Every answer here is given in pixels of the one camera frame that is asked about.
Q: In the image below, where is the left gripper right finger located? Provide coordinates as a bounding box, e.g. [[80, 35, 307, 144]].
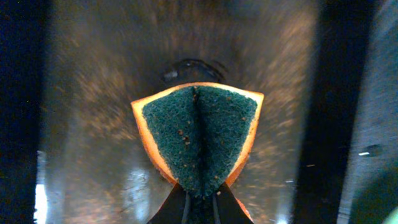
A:
[[213, 183, 253, 224]]

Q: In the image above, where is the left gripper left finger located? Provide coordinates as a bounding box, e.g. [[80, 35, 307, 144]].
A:
[[147, 184, 187, 224]]

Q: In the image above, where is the green and yellow sponge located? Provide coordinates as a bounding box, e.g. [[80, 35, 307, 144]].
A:
[[131, 82, 264, 223]]

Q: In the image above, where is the light blue plate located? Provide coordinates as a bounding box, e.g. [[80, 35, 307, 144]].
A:
[[382, 207, 398, 224]]

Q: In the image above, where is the black rectangular tray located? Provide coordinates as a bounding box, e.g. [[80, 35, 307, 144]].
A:
[[1, 1, 345, 223]]

